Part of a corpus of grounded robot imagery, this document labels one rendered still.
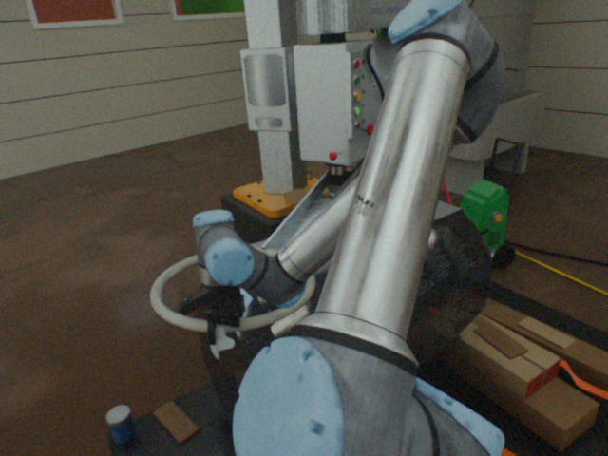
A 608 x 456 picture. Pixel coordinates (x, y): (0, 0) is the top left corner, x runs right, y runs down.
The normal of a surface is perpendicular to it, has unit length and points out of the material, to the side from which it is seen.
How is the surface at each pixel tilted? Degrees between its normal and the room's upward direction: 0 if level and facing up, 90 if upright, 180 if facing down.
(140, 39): 90
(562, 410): 0
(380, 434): 63
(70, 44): 90
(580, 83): 90
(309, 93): 90
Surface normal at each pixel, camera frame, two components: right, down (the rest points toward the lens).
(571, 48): -0.76, 0.31
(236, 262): 0.30, 0.29
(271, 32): -0.43, 0.40
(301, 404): -0.76, -0.40
